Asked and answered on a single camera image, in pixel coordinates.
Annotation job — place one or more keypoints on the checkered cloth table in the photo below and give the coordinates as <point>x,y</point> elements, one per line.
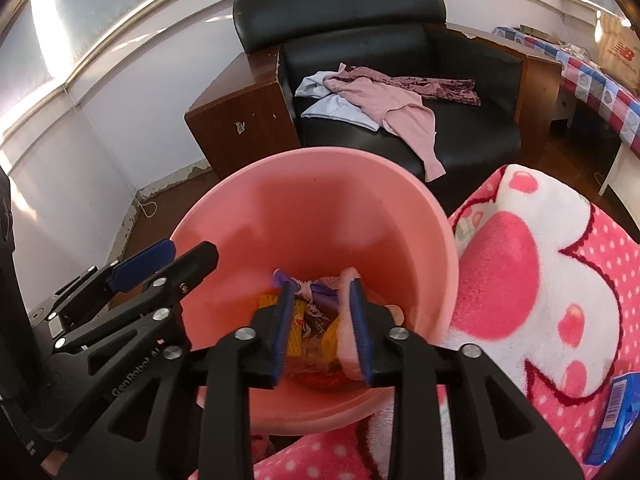
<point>595,80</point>

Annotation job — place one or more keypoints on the blue tissue packet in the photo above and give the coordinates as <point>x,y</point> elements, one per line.
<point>617,420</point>

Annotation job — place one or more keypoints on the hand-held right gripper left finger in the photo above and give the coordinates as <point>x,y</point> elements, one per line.
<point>285,330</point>

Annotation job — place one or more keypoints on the mauve patterned garment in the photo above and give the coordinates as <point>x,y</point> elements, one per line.
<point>440,90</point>

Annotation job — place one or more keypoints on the yellow wrapper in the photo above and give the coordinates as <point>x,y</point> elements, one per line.
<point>332,342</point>

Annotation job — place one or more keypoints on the purple patterned wrapper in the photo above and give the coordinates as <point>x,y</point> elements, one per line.
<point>320,292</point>

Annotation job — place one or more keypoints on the cardboard box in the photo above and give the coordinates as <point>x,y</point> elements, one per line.
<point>620,55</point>

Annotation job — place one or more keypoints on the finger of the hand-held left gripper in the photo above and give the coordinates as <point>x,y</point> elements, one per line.
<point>195,262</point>
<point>145,260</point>

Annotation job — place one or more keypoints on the light blue garment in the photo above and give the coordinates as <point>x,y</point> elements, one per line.
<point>340,110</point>

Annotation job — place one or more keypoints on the pink polka dot printed blanket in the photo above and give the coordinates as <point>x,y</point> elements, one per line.
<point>500,260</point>

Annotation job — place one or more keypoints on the black leather armchair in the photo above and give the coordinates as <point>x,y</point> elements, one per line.
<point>350,5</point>

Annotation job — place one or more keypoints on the pink garment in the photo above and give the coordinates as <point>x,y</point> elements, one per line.
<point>400,120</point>

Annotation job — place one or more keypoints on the pink plastic bucket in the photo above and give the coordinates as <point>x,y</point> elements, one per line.
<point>300,210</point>

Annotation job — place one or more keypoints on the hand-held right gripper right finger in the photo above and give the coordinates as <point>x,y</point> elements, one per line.
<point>360,335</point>

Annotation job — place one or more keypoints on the white table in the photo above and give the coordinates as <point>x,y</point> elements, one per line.
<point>617,165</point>

